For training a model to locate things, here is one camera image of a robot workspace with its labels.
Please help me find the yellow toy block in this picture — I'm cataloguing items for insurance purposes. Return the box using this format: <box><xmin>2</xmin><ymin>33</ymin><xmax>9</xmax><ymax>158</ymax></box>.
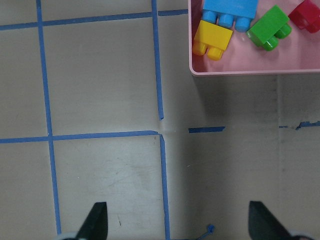
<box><xmin>192</xmin><ymin>20</ymin><xmax>233</xmax><ymax>61</ymax></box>

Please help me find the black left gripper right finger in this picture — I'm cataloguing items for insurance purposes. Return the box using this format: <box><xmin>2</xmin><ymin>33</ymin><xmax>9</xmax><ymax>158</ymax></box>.
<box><xmin>248</xmin><ymin>201</ymin><xmax>292</xmax><ymax>240</ymax></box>

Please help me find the green toy block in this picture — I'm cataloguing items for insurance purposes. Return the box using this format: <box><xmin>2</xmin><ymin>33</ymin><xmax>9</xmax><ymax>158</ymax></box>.
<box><xmin>246</xmin><ymin>5</ymin><xmax>292</xmax><ymax>52</ymax></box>

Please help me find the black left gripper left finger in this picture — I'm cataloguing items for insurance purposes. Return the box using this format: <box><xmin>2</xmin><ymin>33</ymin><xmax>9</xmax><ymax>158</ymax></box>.
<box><xmin>75</xmin><ymin>202</ymin><xmax>108</xmax><ymax>240</ymax></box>

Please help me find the blue toy block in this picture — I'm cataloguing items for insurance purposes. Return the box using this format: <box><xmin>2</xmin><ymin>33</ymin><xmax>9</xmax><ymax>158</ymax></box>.
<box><xmin>201</xmin><ymin>0</ymin><xmax>259</xmax><ymax>33</ymax></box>

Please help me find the red toy block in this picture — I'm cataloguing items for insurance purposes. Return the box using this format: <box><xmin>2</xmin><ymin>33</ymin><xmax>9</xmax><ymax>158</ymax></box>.
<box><xmin>288</xmin><ymin>0</ymin><xmax>320</xmax><ymax>34</ymax></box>

